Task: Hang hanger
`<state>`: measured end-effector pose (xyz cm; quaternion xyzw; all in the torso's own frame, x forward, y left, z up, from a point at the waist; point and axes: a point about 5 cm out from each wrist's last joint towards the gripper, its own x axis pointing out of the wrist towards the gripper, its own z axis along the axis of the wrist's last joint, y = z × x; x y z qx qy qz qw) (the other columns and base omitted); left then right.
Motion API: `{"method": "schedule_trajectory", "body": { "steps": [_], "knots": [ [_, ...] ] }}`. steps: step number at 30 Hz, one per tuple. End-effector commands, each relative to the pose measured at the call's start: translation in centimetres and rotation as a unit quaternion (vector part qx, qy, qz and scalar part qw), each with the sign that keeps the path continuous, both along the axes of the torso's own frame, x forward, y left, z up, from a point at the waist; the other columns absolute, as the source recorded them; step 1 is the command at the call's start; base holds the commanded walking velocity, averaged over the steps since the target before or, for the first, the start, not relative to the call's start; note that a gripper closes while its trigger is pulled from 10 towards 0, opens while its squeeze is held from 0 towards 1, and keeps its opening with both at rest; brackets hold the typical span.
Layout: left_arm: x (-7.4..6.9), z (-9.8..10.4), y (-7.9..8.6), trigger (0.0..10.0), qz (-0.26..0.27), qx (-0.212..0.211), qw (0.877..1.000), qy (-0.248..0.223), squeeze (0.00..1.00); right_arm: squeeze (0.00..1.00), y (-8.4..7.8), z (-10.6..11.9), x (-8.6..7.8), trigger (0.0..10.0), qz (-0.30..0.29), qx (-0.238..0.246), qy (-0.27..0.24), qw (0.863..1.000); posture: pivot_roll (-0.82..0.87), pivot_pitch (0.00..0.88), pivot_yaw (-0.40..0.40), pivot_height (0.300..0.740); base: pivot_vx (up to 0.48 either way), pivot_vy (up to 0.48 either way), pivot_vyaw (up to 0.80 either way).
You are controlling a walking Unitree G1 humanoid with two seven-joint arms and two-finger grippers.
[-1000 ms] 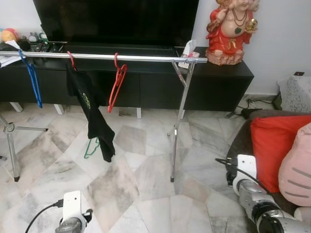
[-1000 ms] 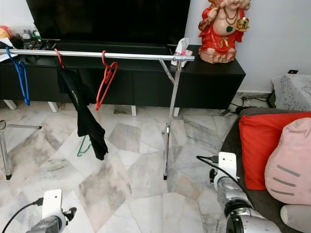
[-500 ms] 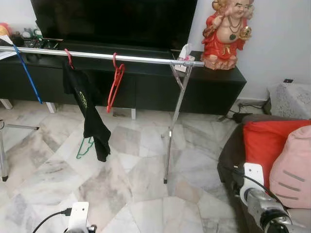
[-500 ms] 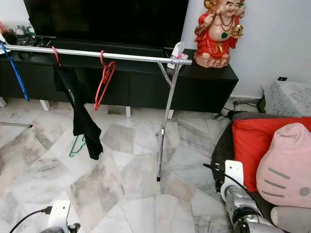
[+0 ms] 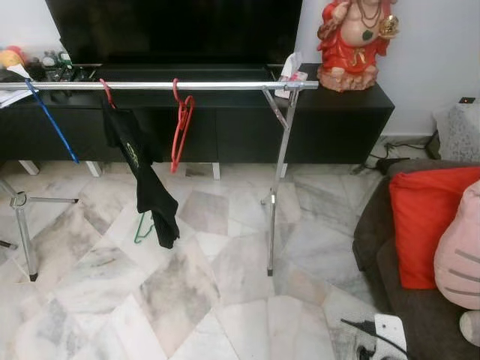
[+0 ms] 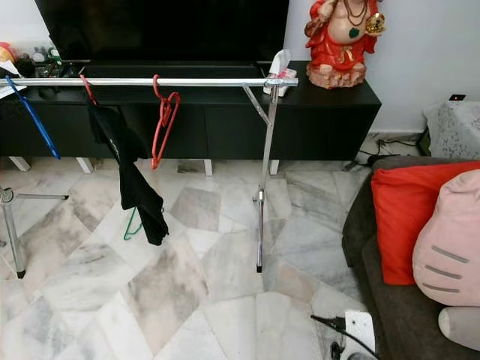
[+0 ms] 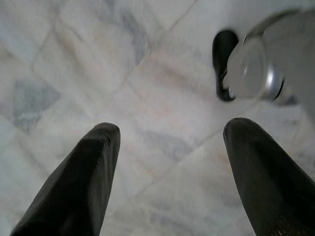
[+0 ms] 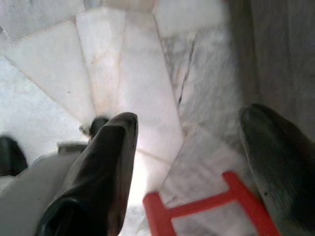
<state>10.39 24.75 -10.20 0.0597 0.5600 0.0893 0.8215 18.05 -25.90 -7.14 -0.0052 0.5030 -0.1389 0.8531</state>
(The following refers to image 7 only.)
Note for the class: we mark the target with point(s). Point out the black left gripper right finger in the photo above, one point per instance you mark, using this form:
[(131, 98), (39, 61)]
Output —
[(270, 186)]

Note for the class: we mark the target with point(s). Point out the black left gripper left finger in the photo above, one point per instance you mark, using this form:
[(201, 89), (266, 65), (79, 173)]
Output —
[(78, 186)]

